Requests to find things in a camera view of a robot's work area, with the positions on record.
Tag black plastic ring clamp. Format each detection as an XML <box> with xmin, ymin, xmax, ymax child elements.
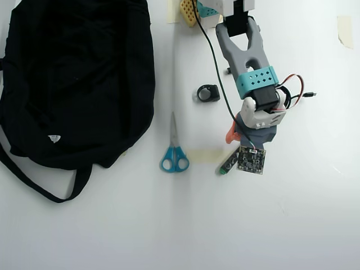
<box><xmin>196</xmin><ymin>84</ymin><xmax>221</xmax><ymax>103</ymax></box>

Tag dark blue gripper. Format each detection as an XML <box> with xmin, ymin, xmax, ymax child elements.
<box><xmin>225</xmin><ymin>111</ymin><xmax>277</xmax><ymax>150</ymax></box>

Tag blue handled scissors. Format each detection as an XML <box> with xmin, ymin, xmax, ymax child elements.
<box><xmin>160</xmin><ymin>111</ymin><xmax>190</xmax><ymax>173</ymax></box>

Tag narrow beige masking tape strip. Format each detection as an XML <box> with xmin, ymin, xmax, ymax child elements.
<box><xmin>167</xmin><ymin>0</ymin><xmax>181</xmax><ymax>24</ymax></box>

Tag black camera cable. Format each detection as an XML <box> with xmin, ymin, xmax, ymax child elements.
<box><xmin>190</xmin><ymin>0</ymin><xmax>255</xmax><ymax>149</ymax></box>

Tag green marker pen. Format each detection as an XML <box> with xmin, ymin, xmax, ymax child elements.
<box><xmin>215</xmin><ymin>148</ymin><xmax>240</xmax><ymax>176</ymax></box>

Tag coiled black USB cable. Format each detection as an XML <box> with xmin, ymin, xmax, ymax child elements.
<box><xmin>281</xmin><ymin>85</ymin><xmax>317</xmax><ymax>109</ymax></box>

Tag torn beige masking tape piece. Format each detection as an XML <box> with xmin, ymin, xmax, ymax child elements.
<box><xmin>336</xmin><ymin>15</ymin><xmax>354</xmax><ymax>50</ymax></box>

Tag wide beige masking tape strip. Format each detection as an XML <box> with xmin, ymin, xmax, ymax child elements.
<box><xmin>186</xmin><ymin>149</ymin><xmax>233</xmax><ymax>164</ymax></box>

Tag black fabric bag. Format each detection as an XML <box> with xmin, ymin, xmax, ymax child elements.
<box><xmin>0</xmin><ymin>0</ymin><xmax>156</xmax><ymax>204</ymax></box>

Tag bare camera circuit board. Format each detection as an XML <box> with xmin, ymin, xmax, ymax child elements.
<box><xmin>236</xmin><ymin>145</ymin><xmax>267</xmax><ymax>176</ymax></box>

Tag red white servo wire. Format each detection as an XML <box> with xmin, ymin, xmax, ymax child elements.
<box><xmin>273</xmin><ymin>73</ymin><xmax>306</xmax><ymax>114</ymax></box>

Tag yellow perforated base piece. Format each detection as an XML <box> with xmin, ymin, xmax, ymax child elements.
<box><xmin>179</xmin><ymin>0</ymin><xmax>198</xmax><ymax>28</ymax></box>

